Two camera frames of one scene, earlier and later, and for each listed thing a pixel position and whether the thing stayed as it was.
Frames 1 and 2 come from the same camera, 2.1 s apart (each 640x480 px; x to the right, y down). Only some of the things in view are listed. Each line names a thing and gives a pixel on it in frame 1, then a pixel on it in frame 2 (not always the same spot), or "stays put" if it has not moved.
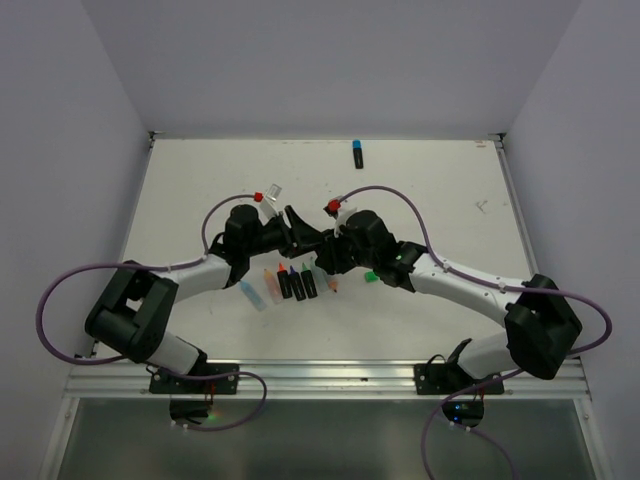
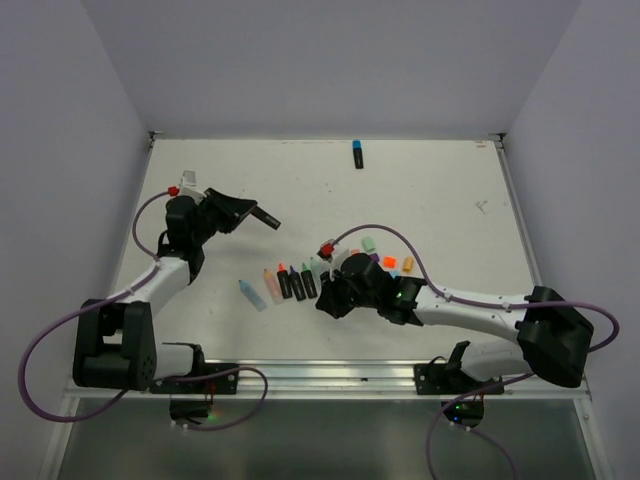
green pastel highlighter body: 320,277 stays put
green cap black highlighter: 309,282 stays put
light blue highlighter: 256,300 stays put
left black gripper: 300,237 -> 232,210
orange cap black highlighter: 285,283 stays put
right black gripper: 329,255 -> 328,299
